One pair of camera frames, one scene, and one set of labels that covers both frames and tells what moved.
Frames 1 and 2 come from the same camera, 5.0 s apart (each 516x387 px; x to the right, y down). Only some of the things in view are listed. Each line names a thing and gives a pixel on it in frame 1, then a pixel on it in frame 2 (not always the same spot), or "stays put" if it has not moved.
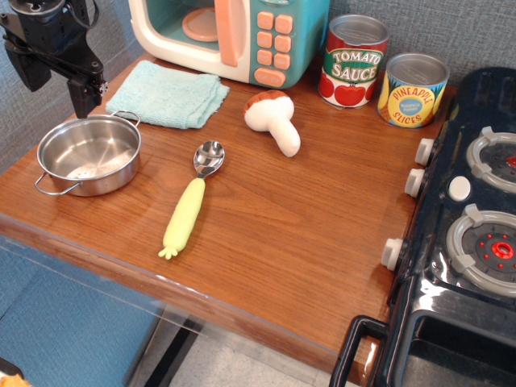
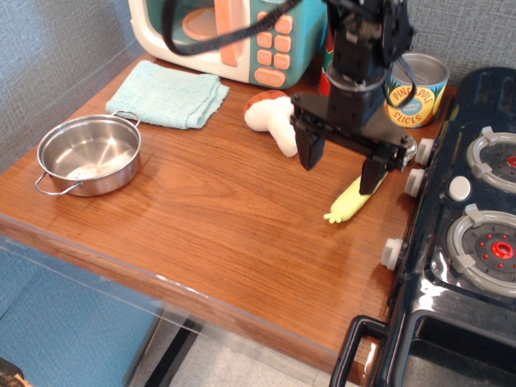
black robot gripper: (35, 53) -> (354, 115)
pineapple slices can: (412, 89) stays put
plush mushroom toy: (270, 110) stays put
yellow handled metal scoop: (208, 157) -> (347, 200)
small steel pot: (89, 156) stays put
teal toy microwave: (265, 43) stays put
